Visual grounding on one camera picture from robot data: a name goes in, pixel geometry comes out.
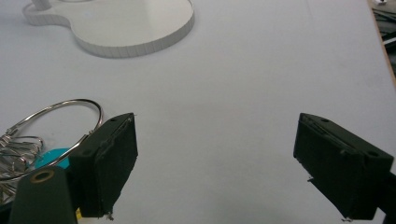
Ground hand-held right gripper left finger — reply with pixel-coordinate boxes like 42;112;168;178
68;112;139;218

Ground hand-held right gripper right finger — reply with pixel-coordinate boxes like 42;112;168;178
292;112;395;221

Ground teal round key tag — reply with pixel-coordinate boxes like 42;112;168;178
33;147;71;171

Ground dark green key tag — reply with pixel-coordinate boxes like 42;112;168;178
8;166;78;224

